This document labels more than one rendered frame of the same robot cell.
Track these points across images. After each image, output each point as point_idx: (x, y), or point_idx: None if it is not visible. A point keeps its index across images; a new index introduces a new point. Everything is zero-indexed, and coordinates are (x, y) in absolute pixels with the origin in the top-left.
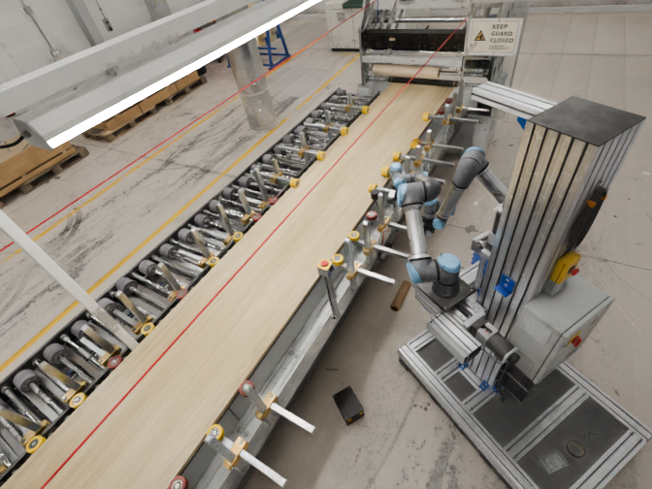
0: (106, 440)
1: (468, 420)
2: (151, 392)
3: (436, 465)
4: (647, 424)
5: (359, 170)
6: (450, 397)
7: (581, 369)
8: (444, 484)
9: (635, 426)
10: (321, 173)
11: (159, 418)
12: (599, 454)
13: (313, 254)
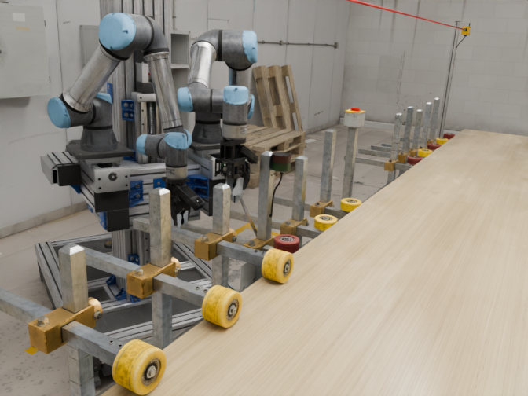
0: (518, 155)
1: (196, 258)
2: (510, 163)
3: (232, 280)
4: (9, 284)
5: (327, 362)
6: (204, 269)
7: (13, 319)
8: (229, 272)
9: (45, 247)
10: (506, 378)
11: (482, 156)
12: (95, 243)
13: (397, 209)
